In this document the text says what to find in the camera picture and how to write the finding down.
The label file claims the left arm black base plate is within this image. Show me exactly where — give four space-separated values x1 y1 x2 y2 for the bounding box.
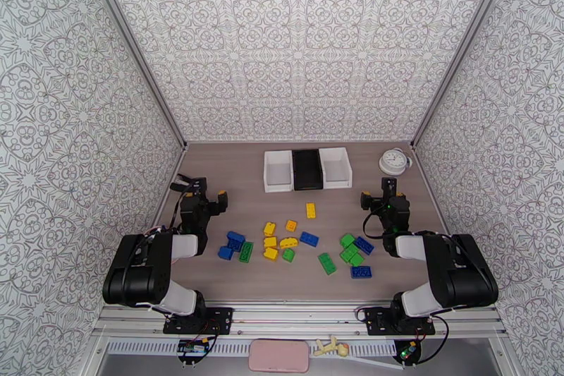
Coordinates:
163 306 235 336

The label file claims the beige toy figure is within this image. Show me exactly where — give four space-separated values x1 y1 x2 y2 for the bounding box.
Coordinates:
313 334 350 357

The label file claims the aluminium corner post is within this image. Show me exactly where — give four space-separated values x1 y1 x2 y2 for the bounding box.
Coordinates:
75 0 188 149
410 0 522 149

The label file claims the white plastic bin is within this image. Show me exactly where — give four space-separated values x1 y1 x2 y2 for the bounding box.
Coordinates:
319 147 354 190
263 150 295 193

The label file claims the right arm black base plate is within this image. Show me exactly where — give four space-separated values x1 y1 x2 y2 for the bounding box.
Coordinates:
365 306 436 337

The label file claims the pink rounded pad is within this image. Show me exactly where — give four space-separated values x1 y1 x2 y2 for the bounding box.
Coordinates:
247 339 310 373

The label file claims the black plastic bin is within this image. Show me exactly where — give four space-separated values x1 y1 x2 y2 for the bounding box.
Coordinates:
291 149 326 192

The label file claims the white alarm clock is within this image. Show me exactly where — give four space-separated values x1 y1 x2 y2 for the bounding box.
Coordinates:
378 147 413 177

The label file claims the aluminium frame rail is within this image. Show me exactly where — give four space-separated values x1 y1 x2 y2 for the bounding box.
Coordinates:
94 299 508 341

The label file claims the white slotted cable duct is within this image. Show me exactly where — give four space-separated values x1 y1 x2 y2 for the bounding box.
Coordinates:
107 340 398 356

